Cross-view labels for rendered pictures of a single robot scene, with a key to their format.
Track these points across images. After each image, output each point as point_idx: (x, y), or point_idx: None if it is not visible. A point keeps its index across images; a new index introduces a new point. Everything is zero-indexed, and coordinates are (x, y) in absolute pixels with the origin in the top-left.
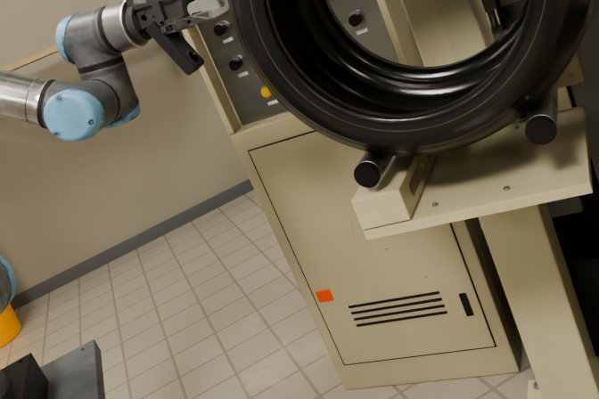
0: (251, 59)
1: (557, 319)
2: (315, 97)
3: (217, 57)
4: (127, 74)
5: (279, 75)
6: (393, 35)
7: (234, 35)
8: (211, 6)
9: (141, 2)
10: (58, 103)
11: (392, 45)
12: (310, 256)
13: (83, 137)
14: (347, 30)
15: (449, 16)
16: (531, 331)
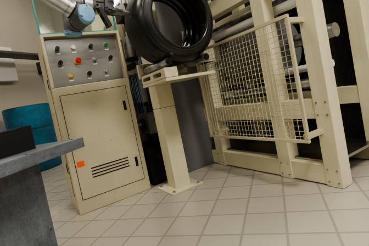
0: (142, 22)
1: (178, 144)
2: (161, 34)
3: (50, 59)
4: None
5: (152, 26)
6: (123, 63)
7: (61, 52)
8: (123, 9)
9: None
10: (85, 6)
11: (119, 68)
12: None
13: (90, 21)
14: (105, 60)
15: None
16: (172, 149)
